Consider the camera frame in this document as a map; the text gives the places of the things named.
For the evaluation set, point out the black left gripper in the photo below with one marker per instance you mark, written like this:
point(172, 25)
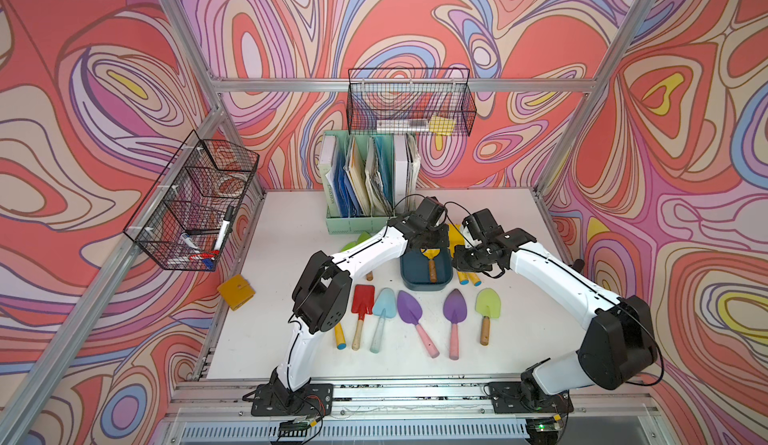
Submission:
point(443, 238)

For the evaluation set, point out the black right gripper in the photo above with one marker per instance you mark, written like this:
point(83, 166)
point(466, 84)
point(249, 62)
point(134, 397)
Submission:
point(460, 261)

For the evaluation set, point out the yellow shovel wooden handle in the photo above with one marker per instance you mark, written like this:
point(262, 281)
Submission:
point(430, 255)

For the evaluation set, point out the yellow square shovel yellow handle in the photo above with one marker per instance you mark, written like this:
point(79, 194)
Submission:
point(456, 239)

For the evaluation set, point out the dark teal storage box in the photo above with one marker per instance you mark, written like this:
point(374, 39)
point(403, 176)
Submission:
point(414, 271)

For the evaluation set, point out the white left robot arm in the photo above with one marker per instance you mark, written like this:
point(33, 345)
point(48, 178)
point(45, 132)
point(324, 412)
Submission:
point(322, 293)

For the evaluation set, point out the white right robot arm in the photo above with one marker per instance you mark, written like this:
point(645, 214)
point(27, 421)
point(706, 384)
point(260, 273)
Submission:
point(619, 341)

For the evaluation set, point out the light blue shovel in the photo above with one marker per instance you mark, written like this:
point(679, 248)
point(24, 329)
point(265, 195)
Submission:
point(384, 309)

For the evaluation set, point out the mint green file organizer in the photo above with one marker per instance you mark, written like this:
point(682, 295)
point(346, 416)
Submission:
point(367, 179)

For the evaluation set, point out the yellow sponge in basket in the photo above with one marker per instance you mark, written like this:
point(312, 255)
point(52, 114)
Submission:
point(441, 126)

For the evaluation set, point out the yellow sticky note block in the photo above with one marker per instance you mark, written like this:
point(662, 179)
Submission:
point(235, 292)

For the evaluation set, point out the black marker pen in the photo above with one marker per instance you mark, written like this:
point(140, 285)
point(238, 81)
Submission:
point(224, 228)

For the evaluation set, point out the light green shovel wooden handle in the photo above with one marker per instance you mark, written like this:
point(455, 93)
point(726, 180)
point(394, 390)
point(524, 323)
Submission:
point(488, 305)

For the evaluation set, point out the green shovel yellow handle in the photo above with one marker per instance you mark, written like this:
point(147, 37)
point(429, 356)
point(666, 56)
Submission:
point(363, 237)

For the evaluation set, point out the purple shovel pink handle right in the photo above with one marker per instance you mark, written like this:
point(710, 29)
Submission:
point(455, 311)

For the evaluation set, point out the purple shovel pink handle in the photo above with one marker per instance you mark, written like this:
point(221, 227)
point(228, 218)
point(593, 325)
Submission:
point(455, 311)
point(410, 311)

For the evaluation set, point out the purple shovel pink handle left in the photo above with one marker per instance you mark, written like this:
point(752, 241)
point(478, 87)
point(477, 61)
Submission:
point(410, 311)

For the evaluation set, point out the red shovel wooden handle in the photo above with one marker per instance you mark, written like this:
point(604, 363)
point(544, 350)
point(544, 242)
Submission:
point(362, 306)

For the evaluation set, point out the black wire basket back wall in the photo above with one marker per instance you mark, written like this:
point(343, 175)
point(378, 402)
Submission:
point(401, 100)

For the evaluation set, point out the black wire basket wall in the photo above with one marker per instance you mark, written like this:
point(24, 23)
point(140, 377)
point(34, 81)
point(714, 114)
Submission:
point(401, 100)
point(178, 226)

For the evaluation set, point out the yellow shovel blue tipped handle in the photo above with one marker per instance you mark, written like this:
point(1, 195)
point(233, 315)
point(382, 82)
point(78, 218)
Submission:
point(339, 337)

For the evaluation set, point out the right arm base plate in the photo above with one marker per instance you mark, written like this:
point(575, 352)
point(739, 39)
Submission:
point(514, 397)

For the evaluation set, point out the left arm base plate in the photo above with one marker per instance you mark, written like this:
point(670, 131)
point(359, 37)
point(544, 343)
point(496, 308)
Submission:
point(273, 400)

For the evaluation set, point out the black wire basket left wall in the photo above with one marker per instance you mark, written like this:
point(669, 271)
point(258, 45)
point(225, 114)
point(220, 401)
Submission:
point(178, 226)

